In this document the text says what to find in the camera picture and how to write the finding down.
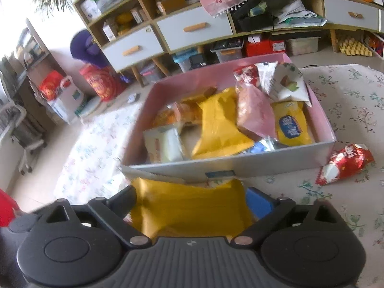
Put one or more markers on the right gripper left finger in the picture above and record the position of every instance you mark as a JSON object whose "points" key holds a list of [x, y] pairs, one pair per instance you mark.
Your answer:
{"points": [[110, 214]]}

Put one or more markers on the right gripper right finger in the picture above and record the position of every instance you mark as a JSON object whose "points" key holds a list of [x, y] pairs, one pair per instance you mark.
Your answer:
{"points": [[269, 212]]}

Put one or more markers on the large yellow snack bag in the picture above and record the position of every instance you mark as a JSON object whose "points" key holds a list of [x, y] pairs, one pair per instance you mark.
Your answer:
{"points": [[180, 210]]}

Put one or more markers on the white blue snack pack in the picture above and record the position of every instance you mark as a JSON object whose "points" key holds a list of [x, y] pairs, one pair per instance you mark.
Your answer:
{"points": [[265, 145]]}

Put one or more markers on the cream white snack pack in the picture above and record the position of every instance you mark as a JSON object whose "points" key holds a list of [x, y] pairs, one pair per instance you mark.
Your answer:
{"points": [[164, 144]]}

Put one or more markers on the yellow cake snack pack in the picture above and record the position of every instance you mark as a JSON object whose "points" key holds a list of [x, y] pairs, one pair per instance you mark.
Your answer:
{"points": [[290, 123]]}

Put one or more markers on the red snack pack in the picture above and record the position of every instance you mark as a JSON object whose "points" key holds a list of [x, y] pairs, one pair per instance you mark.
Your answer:
{"points": [[246, 76], [349, 161]]}

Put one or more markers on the pink snack pack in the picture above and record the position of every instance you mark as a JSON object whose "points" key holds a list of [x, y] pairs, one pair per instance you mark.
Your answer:
{"points": [[255, 116]]}

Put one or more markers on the orange white cookie pack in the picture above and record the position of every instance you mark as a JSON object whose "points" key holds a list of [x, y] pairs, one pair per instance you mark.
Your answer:
{"points": [[179, 114]]}

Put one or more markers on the white triangular nut bag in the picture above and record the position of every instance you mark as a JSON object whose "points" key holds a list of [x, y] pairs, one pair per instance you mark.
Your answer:
{"points": [[283, 82]]}

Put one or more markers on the pecan kernel snack bag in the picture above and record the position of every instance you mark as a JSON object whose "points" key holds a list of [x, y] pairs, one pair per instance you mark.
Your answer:
{"points": [[216, 182]]}

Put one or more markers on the pink cardboard box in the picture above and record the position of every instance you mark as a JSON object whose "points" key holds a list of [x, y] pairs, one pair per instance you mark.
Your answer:
{"points": [[290, 159]]}

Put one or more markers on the white office chair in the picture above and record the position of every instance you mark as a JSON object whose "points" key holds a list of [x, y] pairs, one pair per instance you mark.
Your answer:
{"points": [[15, 124]]}

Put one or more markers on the white paper shopping bag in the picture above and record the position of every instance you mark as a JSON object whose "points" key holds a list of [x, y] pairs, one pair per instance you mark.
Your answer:
{"points": [[63, 96]]}

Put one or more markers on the red cylindrical gift box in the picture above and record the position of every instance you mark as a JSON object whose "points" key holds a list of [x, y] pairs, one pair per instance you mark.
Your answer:
{"points": [[105, 81]]}

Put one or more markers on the red storage box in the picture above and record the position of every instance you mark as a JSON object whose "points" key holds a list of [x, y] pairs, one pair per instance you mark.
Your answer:
{"points": [[256, 46]]}

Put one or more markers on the purple plush toy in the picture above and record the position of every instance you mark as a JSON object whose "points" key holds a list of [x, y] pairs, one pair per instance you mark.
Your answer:
{"points": [[84, 48]]}

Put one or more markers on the yellow egg tray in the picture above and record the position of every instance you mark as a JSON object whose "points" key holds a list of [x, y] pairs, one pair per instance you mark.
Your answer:
{"points": [[352, 47]]}

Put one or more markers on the wooden white drawer cabinet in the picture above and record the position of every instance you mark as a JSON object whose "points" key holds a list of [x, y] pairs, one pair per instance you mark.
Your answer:
{"points": [[132, 31]]}

